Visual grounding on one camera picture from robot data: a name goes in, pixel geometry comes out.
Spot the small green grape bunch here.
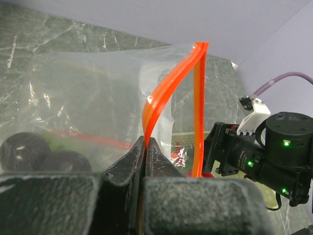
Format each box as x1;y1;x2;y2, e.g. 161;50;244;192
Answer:
0;132;53;172

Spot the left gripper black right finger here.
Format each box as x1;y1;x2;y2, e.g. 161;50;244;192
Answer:
142;139;274;235

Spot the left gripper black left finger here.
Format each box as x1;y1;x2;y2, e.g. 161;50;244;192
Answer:
0;137;145;235

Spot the dark purple plum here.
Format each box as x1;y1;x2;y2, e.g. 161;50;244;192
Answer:
40;150;92;172

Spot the white corner clip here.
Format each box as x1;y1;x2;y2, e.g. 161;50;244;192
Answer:
231;62;239;72

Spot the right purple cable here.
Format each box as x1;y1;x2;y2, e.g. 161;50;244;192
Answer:
251;71;313;98

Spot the clear zip bag orange zipper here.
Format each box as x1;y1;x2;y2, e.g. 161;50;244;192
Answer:
0;43;244;171

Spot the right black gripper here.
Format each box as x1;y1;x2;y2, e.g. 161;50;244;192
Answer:
202;112;313;207

